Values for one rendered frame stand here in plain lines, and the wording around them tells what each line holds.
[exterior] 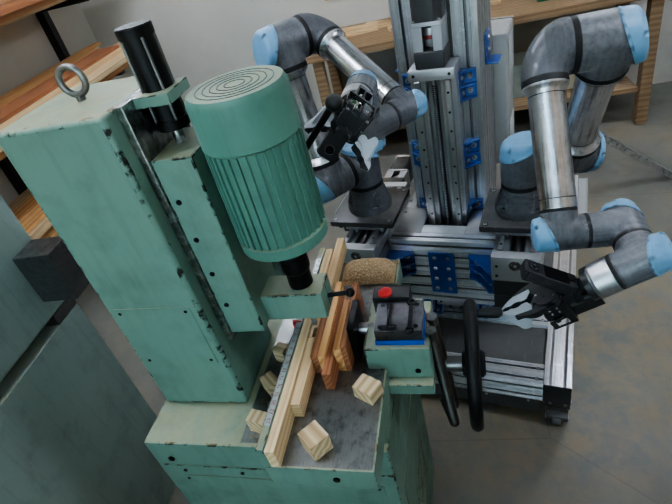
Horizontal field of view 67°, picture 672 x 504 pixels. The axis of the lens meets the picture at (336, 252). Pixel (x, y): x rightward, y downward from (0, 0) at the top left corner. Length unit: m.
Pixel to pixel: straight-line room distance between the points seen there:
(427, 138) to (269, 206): 0.87
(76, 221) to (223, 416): 0.55
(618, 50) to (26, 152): 1.12
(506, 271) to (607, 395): 0.81
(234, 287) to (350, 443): 0.37
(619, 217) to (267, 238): 0.71
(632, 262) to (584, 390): 1.16
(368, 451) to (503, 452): 1.09
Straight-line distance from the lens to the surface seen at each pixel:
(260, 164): 0.84
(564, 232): 1.14
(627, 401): 2.21
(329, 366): 1.06
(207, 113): 0.82
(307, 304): 1.07
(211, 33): 4.43
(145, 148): 0.93
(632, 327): 2.46
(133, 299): 1.12
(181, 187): 0.93
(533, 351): 2.03
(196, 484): 1.42
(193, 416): 1.31
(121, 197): 0.95
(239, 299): 1.06
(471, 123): 1.70
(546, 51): 1.19
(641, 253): 1.11
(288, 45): 1.50
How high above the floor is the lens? 1.73
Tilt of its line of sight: 35 degrees down
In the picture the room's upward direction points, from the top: 15 degrees counter-clockwise
